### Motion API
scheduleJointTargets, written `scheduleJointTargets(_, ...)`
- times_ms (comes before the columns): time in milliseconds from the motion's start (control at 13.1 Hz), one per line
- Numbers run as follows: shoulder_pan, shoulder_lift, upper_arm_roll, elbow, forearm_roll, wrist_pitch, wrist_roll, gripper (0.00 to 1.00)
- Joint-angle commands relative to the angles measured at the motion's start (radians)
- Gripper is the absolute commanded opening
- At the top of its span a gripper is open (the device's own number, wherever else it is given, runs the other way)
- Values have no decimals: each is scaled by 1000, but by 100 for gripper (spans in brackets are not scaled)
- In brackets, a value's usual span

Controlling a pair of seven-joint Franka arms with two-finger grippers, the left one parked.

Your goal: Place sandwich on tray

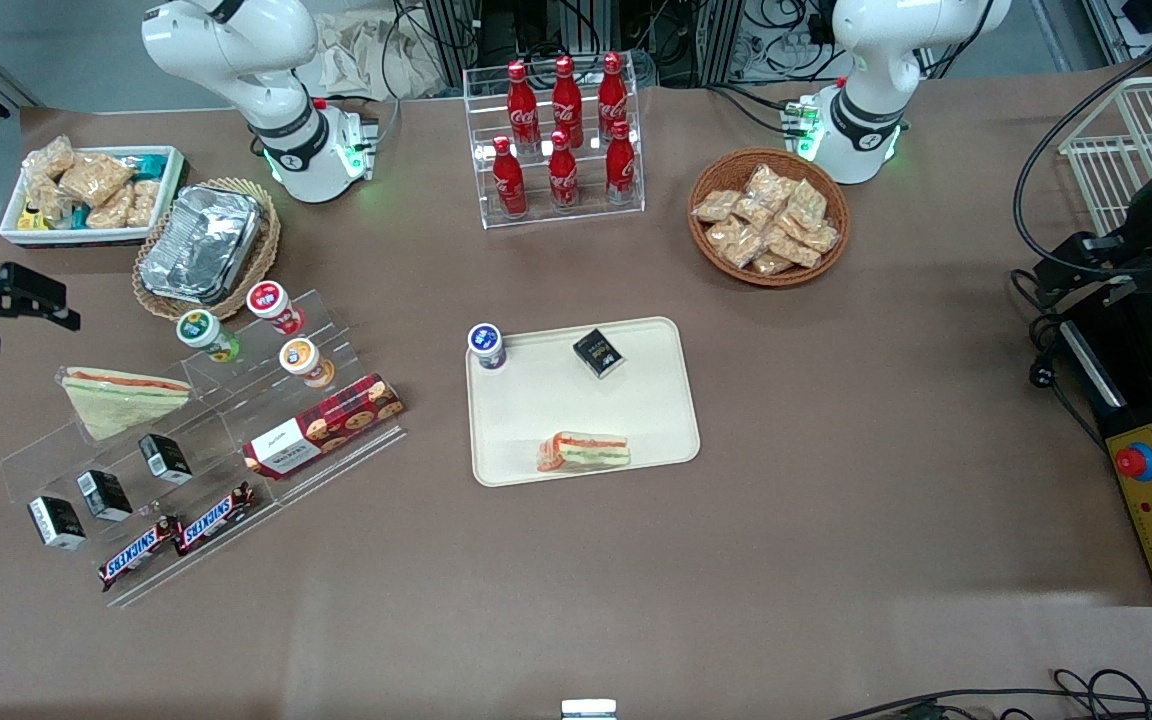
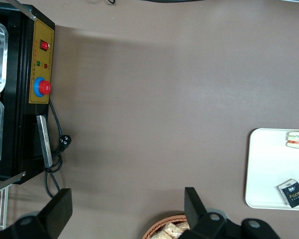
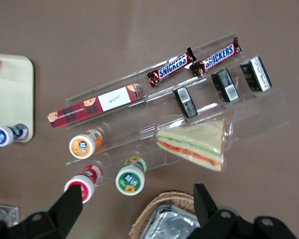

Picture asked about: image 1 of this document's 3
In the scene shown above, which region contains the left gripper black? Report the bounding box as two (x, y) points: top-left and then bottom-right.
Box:
(1034, 165), (1152, 306)

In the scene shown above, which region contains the plastic triangle sandwich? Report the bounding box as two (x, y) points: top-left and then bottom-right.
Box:
(536, 431), (632, 475)
(56, 366), (193, 443)

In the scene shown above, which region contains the arm base connector block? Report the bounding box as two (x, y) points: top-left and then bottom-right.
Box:
(782, 95), (826, 163)
(334, 106), (380, 183)

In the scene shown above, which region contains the cream plastic tray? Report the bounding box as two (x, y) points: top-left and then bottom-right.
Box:
(465, 316), (703, 489)

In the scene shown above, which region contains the white rectangular bin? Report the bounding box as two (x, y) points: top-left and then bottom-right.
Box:
(0, 145), (187, 248)

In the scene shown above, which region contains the black food warmer machine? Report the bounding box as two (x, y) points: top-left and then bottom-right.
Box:
(1056, 290), (1152, 608)

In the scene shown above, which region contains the green lid yogurt cup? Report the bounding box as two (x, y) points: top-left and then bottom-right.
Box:
(176, 308), (241, 364)

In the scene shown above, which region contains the aluminium foil container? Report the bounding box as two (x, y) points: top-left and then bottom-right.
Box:
(139, 185), (268, 306)

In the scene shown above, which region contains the black tissue pack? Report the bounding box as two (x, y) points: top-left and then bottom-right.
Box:
(138, 433), (194, 487)
(573, 328), (628, 381)
(27, 496), (88, 553)
(76, 469), (134, 524)

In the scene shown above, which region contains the clear acrylic stepped shelf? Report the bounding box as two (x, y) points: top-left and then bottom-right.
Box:
(0, 288), (409, 610)

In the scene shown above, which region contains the red lid yogurt cup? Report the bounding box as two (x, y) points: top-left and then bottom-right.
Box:
(246, 280), (306, 337)

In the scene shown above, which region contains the oval wicker basket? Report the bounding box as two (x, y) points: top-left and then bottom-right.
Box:
(131, 177), (283, 322)

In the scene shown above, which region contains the snickers chocolate bar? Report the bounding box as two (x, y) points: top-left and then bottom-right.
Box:
(98, 515), (184, 593)
(173, 481), (258, 557)

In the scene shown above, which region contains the orange lid yogurt cup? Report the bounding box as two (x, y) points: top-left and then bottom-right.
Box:
(279, 337), (336, 390)

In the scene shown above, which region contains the round wicker basket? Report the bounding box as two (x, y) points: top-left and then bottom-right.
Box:
(687, 148), (852, 290)

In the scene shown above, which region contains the red cookie box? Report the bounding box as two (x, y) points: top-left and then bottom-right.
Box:
(242, 373), (406, 481)

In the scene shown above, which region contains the beige crumpled cloth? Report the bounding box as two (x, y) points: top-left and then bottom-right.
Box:
(298, 10), (449, 101)

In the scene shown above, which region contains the blue lid yogurt cup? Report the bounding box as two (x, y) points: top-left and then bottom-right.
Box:
(467, 322), (509, 373)

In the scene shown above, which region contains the red cola bottle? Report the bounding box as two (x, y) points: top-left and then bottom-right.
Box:
(491, 135), (528, 219)
(551, 55), (585, 149)
(547, 128), (580, 212)
(604, 120), (638, 205)
(506, 60), (541, 153)
(597, 52), (630, 139)

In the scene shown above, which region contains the clear acrylic bottle rack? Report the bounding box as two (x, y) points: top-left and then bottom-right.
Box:
(462, 52), (646, 232)

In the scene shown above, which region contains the silver machine handle bar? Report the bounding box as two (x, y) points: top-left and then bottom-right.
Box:
(1060, 320), (1129, 411)

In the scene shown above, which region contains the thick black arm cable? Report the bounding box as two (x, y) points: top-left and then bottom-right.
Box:
(1012, 20), (1152, 286)

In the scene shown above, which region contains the black power cable with plug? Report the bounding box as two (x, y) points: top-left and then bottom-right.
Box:
(1011, 268), (1107, 446)

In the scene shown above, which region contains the white wire rack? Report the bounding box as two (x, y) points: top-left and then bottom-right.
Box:
(1057, 72), (1152, 237)

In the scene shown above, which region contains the looped black cable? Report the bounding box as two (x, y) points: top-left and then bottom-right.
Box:
(1051, 668), (1152, 720)

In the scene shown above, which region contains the long black cable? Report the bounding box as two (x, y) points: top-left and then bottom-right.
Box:
(826, 685), (1152, 720)

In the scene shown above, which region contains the aluminium frame rack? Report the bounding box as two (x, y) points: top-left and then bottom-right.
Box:
(421, 0), (737, 86)

